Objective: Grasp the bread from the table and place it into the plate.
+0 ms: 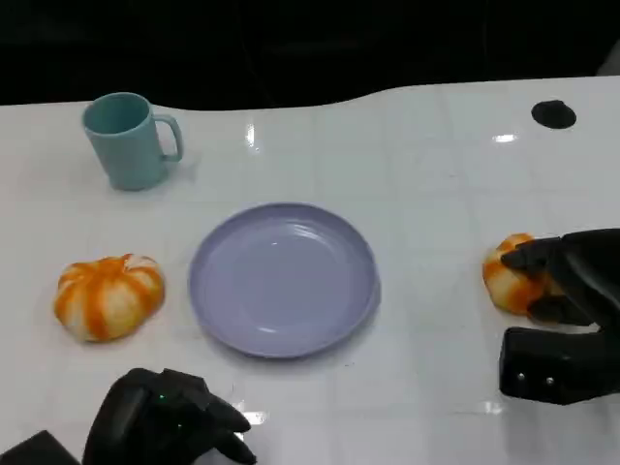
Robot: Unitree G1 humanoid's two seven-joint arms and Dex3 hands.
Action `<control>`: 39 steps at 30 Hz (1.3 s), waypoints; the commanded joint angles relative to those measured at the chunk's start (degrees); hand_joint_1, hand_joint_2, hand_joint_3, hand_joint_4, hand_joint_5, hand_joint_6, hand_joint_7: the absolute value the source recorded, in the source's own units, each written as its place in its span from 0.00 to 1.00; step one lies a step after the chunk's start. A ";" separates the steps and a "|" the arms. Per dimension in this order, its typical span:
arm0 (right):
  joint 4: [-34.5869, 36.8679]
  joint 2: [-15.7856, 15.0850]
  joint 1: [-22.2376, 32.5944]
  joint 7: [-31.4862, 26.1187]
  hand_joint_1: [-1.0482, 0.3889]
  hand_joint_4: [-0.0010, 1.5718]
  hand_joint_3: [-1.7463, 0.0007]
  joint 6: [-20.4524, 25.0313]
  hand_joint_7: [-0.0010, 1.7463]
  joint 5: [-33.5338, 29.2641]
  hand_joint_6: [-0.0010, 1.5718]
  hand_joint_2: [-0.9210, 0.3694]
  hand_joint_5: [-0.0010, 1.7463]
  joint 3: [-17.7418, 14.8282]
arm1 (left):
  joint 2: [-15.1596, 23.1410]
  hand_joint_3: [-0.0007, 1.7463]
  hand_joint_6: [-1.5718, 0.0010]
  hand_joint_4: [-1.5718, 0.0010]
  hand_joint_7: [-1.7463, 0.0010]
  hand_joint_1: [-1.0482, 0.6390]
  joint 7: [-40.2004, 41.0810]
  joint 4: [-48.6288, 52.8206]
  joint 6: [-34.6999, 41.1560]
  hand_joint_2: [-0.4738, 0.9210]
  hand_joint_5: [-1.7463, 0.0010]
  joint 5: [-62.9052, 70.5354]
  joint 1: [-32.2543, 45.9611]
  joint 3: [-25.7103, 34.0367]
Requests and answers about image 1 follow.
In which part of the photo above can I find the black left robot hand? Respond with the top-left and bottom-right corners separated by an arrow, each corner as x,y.
81,367 -> 258,465

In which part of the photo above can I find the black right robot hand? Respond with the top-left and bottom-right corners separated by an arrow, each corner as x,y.
500,228 -> 620,335

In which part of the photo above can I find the orange and white bread roll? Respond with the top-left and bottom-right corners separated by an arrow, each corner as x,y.
52,252 -> 167,344
482,232 -> 566,317

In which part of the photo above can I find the lilac plate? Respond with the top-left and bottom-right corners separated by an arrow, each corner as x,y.
187,202 -> 381,360

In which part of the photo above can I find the pale green mug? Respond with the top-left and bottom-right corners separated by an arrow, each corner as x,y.
80,92 -> 185,192

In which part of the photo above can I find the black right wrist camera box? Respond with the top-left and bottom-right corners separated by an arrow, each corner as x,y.
497,326 -> 620,406

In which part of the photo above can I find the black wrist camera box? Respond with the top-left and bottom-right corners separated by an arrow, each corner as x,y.
497,326 -> 620,406
0,429 -> 83,465

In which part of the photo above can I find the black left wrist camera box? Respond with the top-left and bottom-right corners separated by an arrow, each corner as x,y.
0,429 -> 83,465

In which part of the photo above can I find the black table cable grommet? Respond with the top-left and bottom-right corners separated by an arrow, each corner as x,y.
531,99 -> 577,130

